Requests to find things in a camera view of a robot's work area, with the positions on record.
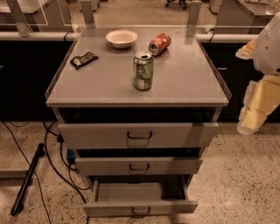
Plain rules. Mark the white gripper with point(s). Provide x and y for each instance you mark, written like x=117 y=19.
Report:
x=269 y=51

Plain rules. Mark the grey bottom drawer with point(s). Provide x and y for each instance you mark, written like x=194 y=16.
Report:
x=139 y=196

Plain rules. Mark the grey drawer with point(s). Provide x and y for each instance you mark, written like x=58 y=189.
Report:
x=138 y=135
x=103 y=166
x=139 y=196

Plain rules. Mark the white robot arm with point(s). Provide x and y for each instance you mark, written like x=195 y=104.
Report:
x=266 y=59

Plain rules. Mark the grey drawer cabinet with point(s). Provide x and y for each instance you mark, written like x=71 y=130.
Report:
x=185 y=89

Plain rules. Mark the grey top drawer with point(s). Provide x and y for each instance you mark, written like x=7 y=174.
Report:
x=138 y=135

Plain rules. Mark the grey middle drawer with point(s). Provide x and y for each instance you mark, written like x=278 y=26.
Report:
x=103 y=166

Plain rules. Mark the orange soda can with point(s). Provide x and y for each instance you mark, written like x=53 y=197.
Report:
x=159 y=43

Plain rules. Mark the green soda can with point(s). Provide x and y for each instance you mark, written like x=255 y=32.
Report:
x=143 y=70

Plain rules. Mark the white bowl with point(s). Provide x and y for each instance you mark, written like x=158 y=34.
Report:
x=121 y=39

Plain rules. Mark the black snack wrapper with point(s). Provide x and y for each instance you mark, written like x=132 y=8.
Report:
x=80 y=61

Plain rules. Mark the blue power adapter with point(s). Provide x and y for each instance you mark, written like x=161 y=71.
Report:
x=70 y=156

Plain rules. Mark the black floor bar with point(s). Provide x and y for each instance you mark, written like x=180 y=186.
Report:
x=18 y=204

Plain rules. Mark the white horizontal rail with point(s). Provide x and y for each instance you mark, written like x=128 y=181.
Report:
x=94 y=36

